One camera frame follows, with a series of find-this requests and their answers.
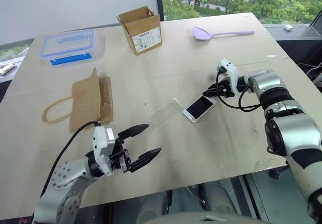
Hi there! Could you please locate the black window frame post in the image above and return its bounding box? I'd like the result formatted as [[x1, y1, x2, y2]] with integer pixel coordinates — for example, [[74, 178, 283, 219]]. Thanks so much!
[[153, 0, 165, 22]]

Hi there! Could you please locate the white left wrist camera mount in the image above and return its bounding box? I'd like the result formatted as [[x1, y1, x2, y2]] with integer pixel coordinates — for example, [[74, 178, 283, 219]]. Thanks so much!
[[92, 126, 117, 176]]

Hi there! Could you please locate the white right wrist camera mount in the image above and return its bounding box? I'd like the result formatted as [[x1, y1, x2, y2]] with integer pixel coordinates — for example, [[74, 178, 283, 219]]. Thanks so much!
[[217, 58, 239, 97]]

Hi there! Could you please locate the thin white cable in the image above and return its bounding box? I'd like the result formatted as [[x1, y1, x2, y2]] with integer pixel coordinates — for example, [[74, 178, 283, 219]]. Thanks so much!
[[296, 62, 322, 77]]

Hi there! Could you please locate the brown paper bag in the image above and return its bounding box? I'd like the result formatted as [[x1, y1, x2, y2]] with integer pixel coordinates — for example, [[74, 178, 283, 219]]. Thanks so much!
[[42, 67, 114, 134]]

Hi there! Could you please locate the dark side desk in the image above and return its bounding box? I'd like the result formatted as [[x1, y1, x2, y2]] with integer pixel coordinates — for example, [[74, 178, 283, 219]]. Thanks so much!
[[261, 22, 322, 90]]

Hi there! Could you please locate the lilac plastic spatula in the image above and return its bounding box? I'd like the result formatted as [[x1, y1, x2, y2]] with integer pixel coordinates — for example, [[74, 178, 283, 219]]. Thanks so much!
[[192, 26, 255, 42]]

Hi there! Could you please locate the pale rounded robot body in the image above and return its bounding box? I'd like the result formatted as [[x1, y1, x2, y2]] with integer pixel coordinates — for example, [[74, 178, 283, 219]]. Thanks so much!
[[142, 210, 259, 224]]

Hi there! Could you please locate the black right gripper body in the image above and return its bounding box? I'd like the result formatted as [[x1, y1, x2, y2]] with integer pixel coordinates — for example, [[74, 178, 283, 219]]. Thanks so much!
[[215, 76, 236, 99]]

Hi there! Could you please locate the white smartphone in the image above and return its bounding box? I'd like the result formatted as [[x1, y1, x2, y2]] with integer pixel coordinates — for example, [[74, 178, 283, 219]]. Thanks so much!
[[182, 95, 217, 124]]

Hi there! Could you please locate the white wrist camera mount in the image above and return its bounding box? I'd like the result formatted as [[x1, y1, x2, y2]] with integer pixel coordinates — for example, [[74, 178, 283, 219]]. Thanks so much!
[[92, 126, 117, 176], [217, 58, 239, 97]]

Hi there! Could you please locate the clear container with blue lid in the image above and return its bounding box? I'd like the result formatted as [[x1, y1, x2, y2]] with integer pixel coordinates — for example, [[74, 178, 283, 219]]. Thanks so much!
[[37, 28, 105, 67]]

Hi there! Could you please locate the white roller blind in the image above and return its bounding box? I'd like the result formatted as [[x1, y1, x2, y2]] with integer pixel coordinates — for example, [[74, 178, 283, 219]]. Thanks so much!
[[0, 0, 156, 46]]

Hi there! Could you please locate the white packet with red print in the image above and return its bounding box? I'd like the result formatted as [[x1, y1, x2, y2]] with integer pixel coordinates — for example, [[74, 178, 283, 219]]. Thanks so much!
[[0, 63, 16, 77]]

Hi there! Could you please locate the clear plastic phone case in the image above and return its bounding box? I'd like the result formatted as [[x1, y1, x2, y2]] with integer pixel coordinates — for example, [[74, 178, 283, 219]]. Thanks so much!
[[145, 97, 184, 128]]

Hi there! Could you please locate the open cardboard box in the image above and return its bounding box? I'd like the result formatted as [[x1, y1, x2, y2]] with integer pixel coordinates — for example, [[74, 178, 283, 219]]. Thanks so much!
[[116, 6, 163, 56]]

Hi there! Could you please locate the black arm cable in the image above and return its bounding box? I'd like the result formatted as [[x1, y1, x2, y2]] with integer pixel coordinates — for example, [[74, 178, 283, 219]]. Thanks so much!
[[40, 121, 102, 197], [215, 66, 263, 113]]

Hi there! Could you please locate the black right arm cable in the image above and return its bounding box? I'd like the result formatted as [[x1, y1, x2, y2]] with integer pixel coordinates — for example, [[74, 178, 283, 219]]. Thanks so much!
[[215, 66, 263, 113]]

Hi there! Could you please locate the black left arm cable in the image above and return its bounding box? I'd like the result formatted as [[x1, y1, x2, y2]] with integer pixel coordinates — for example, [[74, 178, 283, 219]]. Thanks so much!
[[40, 121, 102, 197]]

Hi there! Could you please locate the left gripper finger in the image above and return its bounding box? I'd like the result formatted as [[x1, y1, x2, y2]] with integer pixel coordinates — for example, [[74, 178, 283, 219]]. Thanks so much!
[[128, 147, 162, 174], [117, 124, 150, 142]]

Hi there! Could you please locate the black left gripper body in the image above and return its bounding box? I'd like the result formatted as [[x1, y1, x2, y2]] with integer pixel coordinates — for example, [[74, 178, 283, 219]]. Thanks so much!
[[109, 137, 133, 174]]

